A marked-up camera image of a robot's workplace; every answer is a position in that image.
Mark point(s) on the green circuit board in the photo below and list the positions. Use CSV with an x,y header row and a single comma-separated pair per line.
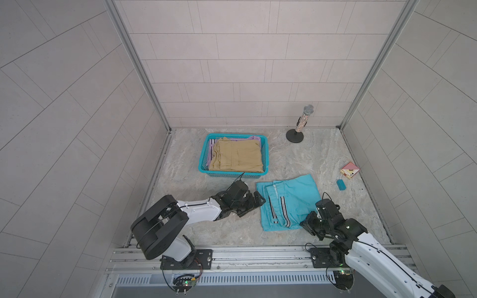
x,y
343,280
184,283

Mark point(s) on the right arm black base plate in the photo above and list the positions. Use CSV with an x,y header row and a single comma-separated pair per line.
x,y
326,257

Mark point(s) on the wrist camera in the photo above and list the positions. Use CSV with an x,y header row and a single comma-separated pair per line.
x,y
236,190
327,209

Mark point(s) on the right green circuit board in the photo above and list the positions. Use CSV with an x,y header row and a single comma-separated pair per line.
x,y
343,280

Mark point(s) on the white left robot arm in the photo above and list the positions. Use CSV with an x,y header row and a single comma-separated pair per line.
x,y
157,230

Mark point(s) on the small teal block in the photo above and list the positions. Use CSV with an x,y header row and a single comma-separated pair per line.
x,y
341,185

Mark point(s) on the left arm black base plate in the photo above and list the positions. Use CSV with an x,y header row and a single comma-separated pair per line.
x,y
197,259

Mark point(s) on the glitter microphone on black stand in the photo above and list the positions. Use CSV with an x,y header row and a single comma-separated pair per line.
x,y
296,135

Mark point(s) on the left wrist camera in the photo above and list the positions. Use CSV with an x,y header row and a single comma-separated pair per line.
x,y
236,190

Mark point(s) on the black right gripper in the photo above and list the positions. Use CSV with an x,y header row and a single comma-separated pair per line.
x,y
307,224

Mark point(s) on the teal pants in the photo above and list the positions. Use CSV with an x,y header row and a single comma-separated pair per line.
x,y
287,202

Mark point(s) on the left green circuit board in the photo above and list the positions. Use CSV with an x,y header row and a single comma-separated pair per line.
x,y
184,283

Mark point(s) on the aluminium mounting rail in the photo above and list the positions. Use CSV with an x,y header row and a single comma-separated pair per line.
x,y
224,259

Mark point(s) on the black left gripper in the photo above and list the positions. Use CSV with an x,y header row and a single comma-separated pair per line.
x,y
251,205

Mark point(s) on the pink and yellow small box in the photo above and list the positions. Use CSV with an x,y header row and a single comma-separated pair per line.
x,y
349,170

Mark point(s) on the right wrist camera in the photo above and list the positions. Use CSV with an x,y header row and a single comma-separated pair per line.
x,y
327,209

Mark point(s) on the khaki pants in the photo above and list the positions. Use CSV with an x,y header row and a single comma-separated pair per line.
x,y
241,156

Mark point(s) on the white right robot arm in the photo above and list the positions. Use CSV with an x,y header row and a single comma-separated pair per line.
x,y
354,247

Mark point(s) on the teal plastic laundry basket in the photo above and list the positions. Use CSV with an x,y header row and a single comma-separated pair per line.
x,y
233,174

